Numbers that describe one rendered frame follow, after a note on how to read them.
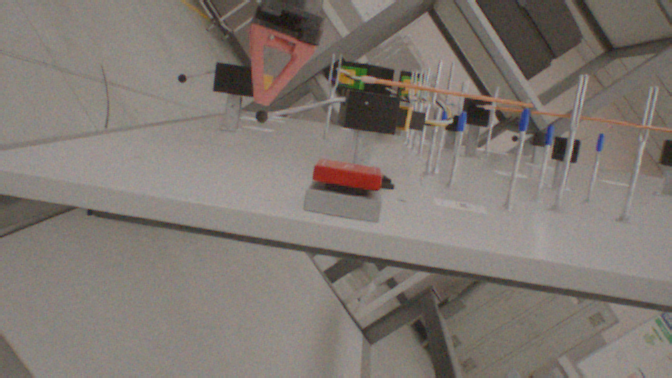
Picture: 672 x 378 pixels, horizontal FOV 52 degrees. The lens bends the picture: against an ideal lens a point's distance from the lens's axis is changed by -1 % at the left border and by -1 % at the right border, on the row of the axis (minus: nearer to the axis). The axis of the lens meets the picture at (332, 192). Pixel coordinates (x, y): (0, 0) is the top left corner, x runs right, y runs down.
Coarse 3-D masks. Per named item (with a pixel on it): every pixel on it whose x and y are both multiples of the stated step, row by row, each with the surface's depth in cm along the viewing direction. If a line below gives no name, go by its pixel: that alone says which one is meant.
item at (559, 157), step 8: (560, 136) 93; (560, 144) 95; (576, 144) 93; (552, 152) 94; (560, 152) 95; (576, 152) 92; (560, 160) 93; (576, 160) 93; (560, 168) 96; (568, 168) 95; (568, 176) 94; (544, 184) 96; (552, 184) 95
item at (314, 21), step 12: (264, 0) 67; (276, 0) 69; (288, 0) 69; (300, 0) 69; (312, 0) 70; (264, 12) 69; (276, 12) 67; (288, 12) 68; (300, 12) 67; (312, 12) 70; (276, 24) 72; (288, 24) 71; (312, 24) 68; (324, 24) 68
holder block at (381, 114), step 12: (348, 96) 73; (360, 96) 73; (372, 96) 73; (384, 96) 73; (348, 108) 73; (360, 108) 73; (372, 108) 73; (384, 108) 73; (396, 108) 74; (348, 120) 73; (360, 120) 73; (372, 120) 74; (384, 120) 74; (396, 120) 74; (384, 132) 74
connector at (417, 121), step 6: (402, 108) 75; (402, 114) 75; (414, 114) 75; (420, 114) 75; (426, 114) 75; (402, 120) 75; (414, 120) 75; (420, 120) 75; (402, 126) 75; (414, 126) 75; (420, 126) 75
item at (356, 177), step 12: (324, 168) 50; (336, 168) 51; (348, 168) 51; (360, 168) 52; (372, 168) 54; (324, 180) 51; (336, 180) 51; (348, 180) 50; (360, 180) 50; (372, 180) 50; (348, 192) 52; (360, 192) 52
